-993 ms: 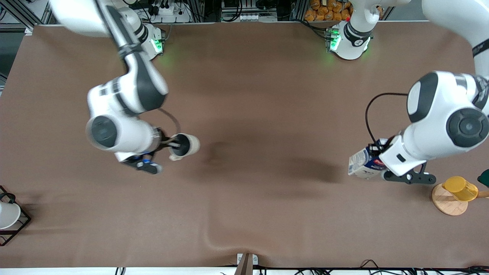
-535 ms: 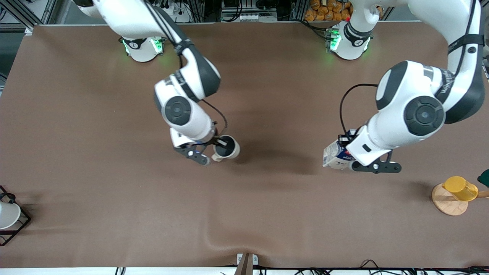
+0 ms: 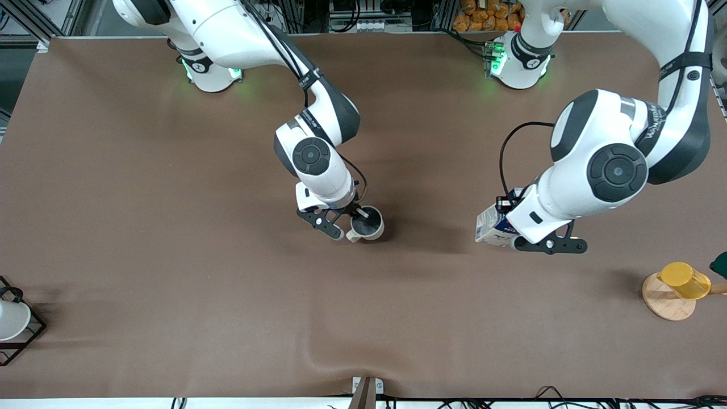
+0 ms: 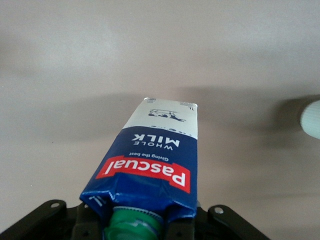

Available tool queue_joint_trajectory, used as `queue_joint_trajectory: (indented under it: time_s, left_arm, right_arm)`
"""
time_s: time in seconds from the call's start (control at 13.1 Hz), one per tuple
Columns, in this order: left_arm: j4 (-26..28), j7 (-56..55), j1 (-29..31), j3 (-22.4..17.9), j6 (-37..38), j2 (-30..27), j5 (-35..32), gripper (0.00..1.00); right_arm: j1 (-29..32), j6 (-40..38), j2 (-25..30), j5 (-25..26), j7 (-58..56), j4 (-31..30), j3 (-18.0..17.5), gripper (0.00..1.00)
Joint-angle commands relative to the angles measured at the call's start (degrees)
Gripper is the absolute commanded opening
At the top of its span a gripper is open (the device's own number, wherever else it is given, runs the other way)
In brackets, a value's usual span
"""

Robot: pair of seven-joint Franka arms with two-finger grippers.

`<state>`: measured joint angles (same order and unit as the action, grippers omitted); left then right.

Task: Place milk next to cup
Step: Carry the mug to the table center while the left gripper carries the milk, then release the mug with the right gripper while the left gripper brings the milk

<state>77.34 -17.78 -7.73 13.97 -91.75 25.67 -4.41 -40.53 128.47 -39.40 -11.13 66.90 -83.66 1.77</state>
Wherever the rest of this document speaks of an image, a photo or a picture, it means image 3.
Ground blue white milk carton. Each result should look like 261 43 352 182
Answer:
475 189 523 248

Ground yellow cup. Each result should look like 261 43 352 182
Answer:
657 261 712 300

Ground wooden mug stand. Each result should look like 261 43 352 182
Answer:
642 272 727 322

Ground white power strip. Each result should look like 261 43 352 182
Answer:
358 19 413 32

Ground orange snack packs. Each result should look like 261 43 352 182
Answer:
453 0 524 32

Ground grey mug with white handle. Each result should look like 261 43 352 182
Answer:
345 206 385 244

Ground metal table edge bracket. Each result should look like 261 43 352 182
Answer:
352 376 384 409

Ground black wire rack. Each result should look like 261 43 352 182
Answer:
0 276 47 367

